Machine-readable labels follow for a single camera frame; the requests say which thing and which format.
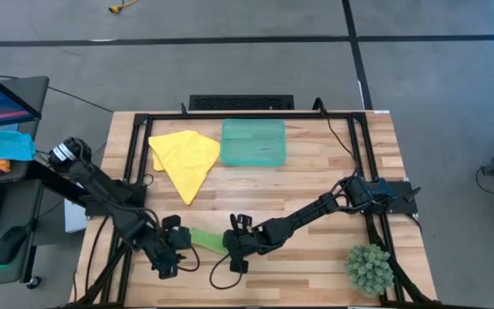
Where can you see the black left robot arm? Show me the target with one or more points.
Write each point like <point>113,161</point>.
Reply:
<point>101,189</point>

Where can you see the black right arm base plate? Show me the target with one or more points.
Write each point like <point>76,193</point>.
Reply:
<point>405,197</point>

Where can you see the black desk caster wheel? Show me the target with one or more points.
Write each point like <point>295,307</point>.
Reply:
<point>33,282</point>

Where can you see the yellow microfiber towel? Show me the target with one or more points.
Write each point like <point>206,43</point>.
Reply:
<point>187,163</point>

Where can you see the green artificial plant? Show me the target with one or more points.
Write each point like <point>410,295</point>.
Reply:
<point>369,270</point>

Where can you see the blue cloth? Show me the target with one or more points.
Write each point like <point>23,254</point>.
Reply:
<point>2,146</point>

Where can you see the black keyboard at table edge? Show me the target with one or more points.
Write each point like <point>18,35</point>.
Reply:
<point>240,102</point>

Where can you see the teal translucent plastic basket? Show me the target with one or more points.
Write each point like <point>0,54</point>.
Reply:
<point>253,141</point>

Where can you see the grey side desk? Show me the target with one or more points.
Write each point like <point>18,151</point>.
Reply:
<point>17,201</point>

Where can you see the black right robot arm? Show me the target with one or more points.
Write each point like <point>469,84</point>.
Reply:
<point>315,208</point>

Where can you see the small white label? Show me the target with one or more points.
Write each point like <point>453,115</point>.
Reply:
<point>382,112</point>

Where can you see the black computer mouse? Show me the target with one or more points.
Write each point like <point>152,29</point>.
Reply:
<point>9,245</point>

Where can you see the green microfiber towel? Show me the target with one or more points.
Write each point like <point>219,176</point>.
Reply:
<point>208,240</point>

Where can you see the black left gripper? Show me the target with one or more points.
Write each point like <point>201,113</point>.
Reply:
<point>165,253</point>

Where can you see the black aluminium table frame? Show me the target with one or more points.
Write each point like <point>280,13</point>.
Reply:
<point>251,116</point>

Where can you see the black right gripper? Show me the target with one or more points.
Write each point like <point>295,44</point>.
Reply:
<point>249,242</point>

